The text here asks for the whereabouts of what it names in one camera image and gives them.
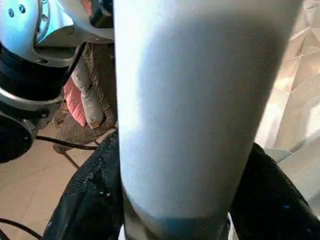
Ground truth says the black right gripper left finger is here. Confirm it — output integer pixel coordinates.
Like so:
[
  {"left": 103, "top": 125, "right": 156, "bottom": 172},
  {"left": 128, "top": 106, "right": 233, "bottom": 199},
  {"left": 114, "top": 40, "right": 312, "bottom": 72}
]
[{"left": 41, "top": 136, "right": 126, "bottom": 240}]

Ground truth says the white plastic table leg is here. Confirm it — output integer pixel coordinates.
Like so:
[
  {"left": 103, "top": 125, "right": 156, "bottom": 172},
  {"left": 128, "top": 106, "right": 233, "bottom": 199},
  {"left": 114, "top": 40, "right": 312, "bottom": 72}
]
[{"left": 111, "top": 0, "right": 305, "bottom": 240}]

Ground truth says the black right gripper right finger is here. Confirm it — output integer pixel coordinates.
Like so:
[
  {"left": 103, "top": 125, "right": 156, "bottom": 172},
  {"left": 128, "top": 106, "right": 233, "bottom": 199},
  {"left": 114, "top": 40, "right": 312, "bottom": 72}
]
[{"left": 228, "top": 141, "right": 316, "bottom": 240}]

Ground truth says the black cable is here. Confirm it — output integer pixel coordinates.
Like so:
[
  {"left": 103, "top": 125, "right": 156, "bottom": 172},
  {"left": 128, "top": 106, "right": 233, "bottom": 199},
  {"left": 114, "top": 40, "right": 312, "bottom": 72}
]
[{"left": 36, "top": 134, "right": 100, "bottom": 151}]

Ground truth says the pink cushion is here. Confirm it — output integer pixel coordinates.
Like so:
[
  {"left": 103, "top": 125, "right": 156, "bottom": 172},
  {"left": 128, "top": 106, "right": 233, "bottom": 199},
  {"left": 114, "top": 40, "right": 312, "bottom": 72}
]
[{"left": 62, "top": 74, "right": 88, "bottom": 127}]

